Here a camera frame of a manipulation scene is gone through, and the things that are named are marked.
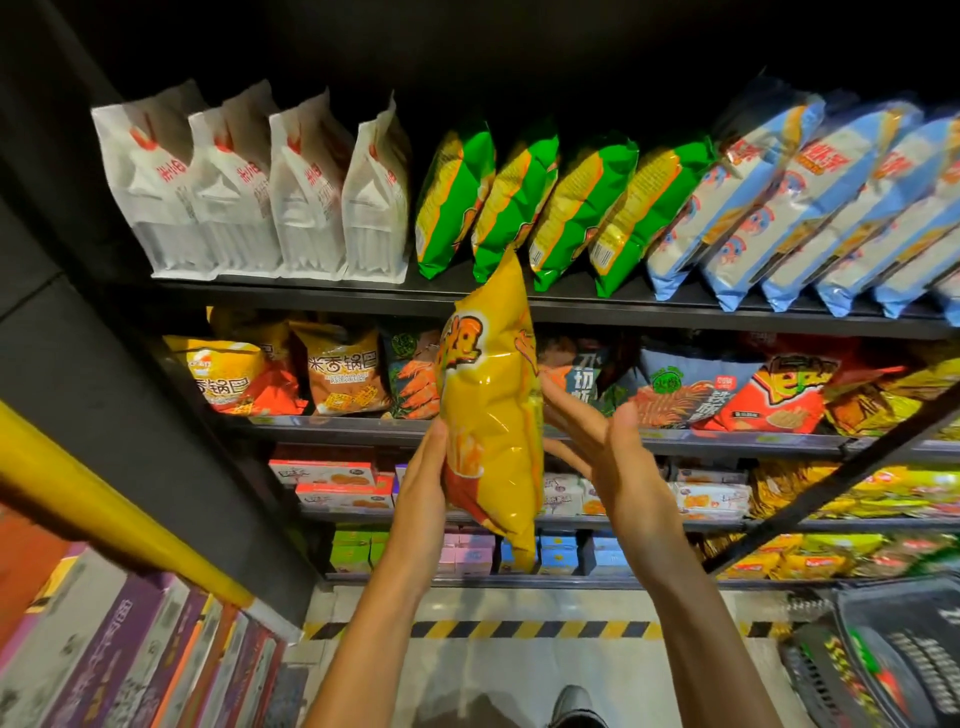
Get row of small blue boxes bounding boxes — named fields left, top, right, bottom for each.
left=499, top=532, right=632, bottom=576

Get orange puffed snack bag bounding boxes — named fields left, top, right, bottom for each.
left=877, top=675, right=917, bottom=714

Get orange yellow snack bag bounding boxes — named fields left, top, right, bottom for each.
left=165, top=312, right=309, bottom=419

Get green fries snack bag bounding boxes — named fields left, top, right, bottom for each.
left=589, top=138, right=719, bottom=299
left=472, top=127, right=561, bottom=287
left=840, top=630, right=887, bottom=689
left=414, top=120, right=497, bottom=282
left=528, top=138, right=642, bottom=294

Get person's right forearm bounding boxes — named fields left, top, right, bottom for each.
left=630, top=525, right=785, bottom=728

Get row of plain white bags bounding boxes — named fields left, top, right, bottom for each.
left=90, top=79, right=414, bottom=287

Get row of orange chip bags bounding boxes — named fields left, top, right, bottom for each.
left=697, top=352, right=842, bottom=437

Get person's right hand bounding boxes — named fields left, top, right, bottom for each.
left=540, top=378, right=684, bottom=564

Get black metal shelf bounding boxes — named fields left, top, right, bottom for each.
left=60, top=0, right=960, bottom=594

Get black shopping basket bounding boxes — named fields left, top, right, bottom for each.
left=780, top=577, right=960, bottom=728

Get dark shrimp chip bags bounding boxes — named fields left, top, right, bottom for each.
left=540, top=337, right=609, bottom=407
left=387, top=330, right=444, bottom=422
left=622, top=348, right=759, bottom=432

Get person's left forearm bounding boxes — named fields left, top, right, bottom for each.
left=300, top=562, right=444, bottom=728

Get person's left hand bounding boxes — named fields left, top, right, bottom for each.
left=382, top=420, right=452, bottom=594

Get stack of noodle cartons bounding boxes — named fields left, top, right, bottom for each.
left=0, top=517, right=309, bottom=728

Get tan snack bag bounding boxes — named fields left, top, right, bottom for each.
left=292, top=322, right=392, bottom=417

